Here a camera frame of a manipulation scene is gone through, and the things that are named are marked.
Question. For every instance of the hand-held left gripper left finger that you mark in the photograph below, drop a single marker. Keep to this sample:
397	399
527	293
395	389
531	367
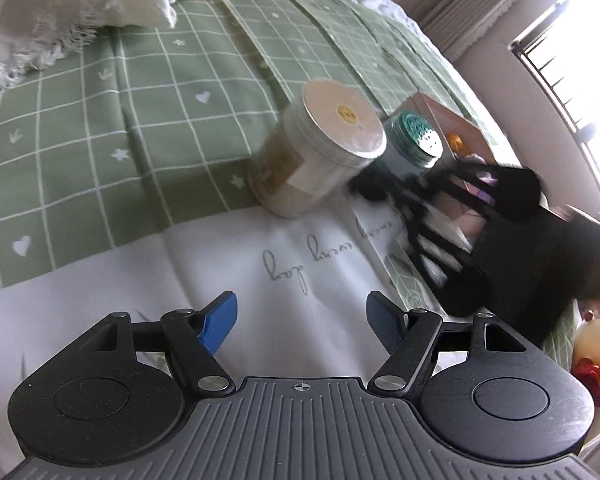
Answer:
220	322

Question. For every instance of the beige curtain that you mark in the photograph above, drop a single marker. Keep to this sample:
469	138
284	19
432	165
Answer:
490	0

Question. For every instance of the purple soft item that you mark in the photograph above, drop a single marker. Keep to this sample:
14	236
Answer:
482	187

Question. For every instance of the white fringed cloth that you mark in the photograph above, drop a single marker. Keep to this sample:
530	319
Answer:
70	5

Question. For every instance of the pink cardboard box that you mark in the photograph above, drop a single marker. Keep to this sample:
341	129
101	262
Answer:
430	110

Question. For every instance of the green lid glass jar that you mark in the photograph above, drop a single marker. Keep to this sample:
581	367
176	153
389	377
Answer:
417	135

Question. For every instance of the barred window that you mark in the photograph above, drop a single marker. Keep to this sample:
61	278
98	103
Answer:
580	85

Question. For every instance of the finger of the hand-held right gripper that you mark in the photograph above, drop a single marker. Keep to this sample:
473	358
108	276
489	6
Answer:
520	190
460	290

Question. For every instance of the yellow bottle with red beads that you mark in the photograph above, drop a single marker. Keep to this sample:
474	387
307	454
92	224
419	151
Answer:
597	350

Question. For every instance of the floral label clear jar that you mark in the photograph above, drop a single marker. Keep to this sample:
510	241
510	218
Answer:
310	160

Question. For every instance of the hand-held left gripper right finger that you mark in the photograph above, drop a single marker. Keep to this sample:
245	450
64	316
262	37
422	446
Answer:
385	322

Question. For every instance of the green white printed quilt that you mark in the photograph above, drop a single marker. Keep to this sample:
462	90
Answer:
130	135

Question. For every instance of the small orange object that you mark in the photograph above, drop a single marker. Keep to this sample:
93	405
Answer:
454	142

